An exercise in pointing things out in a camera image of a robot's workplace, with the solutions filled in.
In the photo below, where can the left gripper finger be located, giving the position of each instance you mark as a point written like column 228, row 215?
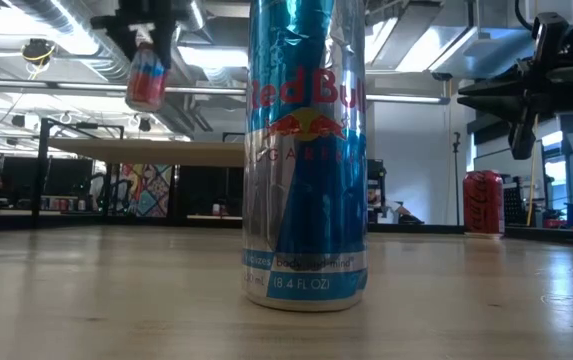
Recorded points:
column 142, row 35
column 166, row 50

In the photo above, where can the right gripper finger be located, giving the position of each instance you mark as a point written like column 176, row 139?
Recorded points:
column 496, row 88
column 496, row 107

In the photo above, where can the red Fanta can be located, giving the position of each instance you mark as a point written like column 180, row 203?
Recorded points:
column 146, row 82

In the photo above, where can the red Coca-Cola can black script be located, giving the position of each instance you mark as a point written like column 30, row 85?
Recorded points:
column 483, row 202

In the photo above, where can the blue silver Red Bull can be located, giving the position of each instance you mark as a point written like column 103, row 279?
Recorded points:
column 306, row 200

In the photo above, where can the wooden shelf black legs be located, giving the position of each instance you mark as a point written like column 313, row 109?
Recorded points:
column 141, row 152

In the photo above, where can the black tripod stand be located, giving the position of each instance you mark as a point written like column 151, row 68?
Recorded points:
column 457, row 175

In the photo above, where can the black perforated cart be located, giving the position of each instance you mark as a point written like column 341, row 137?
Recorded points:
column 514, row 205

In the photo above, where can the small red container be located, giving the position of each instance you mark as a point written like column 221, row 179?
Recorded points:
column 554, row 223

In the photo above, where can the black equipment rack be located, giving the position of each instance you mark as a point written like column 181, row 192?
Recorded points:
column 378, row 175

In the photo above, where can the colourful patterned panel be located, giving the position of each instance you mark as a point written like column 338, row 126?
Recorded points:
column 146, row 192

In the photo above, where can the black computer monitor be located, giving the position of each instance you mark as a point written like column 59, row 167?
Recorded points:
column 68, row 177

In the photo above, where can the ribbed silver ventilation duct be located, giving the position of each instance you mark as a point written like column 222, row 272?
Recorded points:
column 101, row 55

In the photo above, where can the silver spiral duct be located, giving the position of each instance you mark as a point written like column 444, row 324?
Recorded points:
column 197, row 15

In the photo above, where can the large silver air duct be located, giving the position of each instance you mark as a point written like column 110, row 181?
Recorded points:
column 466, row 50

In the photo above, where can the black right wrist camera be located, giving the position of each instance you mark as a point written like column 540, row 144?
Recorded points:
column 550, row 40

